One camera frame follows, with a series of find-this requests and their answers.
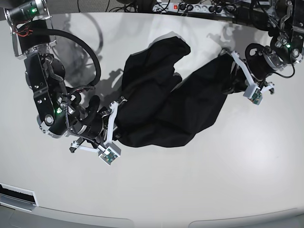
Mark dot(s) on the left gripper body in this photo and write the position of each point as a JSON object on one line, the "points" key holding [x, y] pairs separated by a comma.
{"points": [[256, 61]]}

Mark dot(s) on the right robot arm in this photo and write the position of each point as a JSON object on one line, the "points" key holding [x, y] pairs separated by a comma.
{"points": [[59, 107]]}

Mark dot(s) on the white table slot bracket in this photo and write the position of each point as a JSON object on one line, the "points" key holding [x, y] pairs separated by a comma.
{"points": [[18, 198]]}

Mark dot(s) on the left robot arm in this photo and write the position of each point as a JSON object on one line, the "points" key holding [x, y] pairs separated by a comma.
{"points": [[283, 20]]}

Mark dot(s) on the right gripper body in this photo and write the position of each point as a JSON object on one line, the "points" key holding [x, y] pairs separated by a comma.
{"points": [[85, 116]]}

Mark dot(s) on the black t-shirt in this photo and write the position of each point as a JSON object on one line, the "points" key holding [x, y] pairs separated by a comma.
{"points": [[162, 108]]}

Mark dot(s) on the white power strip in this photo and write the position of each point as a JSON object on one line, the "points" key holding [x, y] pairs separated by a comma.
{"points": [[180, 8]]}

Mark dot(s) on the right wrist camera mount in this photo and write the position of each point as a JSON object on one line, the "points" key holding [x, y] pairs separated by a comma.
{"points": [[99, 138]]}

